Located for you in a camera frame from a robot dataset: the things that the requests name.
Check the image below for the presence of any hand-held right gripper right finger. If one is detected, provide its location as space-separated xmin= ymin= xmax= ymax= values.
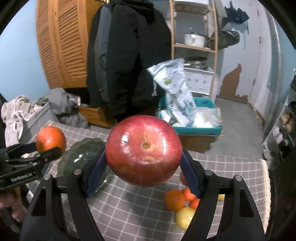
xmin=180 ymin=149 xmax=265 ymax=241

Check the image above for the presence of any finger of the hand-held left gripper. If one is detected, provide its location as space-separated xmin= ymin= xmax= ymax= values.
xmin=6 ymin=142 xmax=38 ymax=156
xmin=21 ymin=147 xmax=62 ymax=163

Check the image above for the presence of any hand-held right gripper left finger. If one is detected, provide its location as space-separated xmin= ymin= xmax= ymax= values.
xmin=20 ymin=149 xmax=110 ymax=241

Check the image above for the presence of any orange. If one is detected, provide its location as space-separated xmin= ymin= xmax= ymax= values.
xmin=36 ymin=126 xmax=67 ymax=154
xmin=164 ymin=190 xmax=186 ymax=211

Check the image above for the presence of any dark green glass bowl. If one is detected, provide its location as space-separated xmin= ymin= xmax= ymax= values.
xmin=57 ymin=138 xmax=110 ymax=193

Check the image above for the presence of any person's left hand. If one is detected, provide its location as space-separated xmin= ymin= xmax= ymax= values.
xmin=0 ymin=192 xmax=25 ymax=222

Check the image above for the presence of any grey fabric bag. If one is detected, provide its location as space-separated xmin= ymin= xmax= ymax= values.
xmin=25 ymin=101 xmax=61 ymax=138

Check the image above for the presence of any beige hoodie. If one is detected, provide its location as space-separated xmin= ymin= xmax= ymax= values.
xmin=1 ymin=95 xmax=42 ymax=147

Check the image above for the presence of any cardboard box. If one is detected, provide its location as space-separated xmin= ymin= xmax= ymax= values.
xmin=178 ymin=133 xmax=218 ymax=153

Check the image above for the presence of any teal box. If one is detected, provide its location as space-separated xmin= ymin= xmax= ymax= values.
xmin=157 ymin=97 xmax=224 ymax=136

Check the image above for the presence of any grey clothing pile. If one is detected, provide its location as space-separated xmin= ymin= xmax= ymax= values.
xmin=45 ymin=88 xmax=90 ymax=129

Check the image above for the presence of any grey checked tablecloth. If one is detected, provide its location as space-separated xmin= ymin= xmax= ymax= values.
xmin=22 ymin=122 xmax=271 ymax=241

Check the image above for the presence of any wooden drawer box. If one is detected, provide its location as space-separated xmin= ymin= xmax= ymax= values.
xmin=78 ymin=105 xmax=117 ymax=129

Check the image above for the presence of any clear plastic bag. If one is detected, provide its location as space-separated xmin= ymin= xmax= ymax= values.
xmin=194 ymin=108 xmax=221 ymax=128

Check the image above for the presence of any white printed plastic bag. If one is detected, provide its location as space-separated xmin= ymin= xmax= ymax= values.
xmin=147 ymin=59 xmax=197 ymax=127

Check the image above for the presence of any white patterned storage box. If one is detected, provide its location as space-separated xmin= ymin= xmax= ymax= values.
xmin=184 ymin=68 xmax=215 ymax=96

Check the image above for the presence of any wooden louvred wardrobe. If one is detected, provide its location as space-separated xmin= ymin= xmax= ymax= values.
xmin=36 ymin=0 xmax=107 ymax=90

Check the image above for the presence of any metal steamer pot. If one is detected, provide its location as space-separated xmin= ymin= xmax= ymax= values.
xmin=184 ymin=57 xmax=208 ymax=69

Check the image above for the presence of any black jacket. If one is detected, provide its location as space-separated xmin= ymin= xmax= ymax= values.
xmin=86 ymin=0 xmax=172 ymax=122

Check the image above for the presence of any wooden shelf rack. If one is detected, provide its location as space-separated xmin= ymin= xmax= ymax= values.
xmin=169 ymin=0 xmax=220 ymax=100

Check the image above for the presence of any white door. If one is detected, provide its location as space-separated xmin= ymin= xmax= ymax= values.
xmin=248 ymin=5 xmax=289 ymax=135

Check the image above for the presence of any olive bag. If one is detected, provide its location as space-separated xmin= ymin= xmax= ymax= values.
xmin=206 ymin=30 xmax=240 ymax=51

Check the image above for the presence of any dark blue cloth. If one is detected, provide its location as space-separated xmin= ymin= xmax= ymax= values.
xmin=225 ymin=6 xmax=250 ymax=24

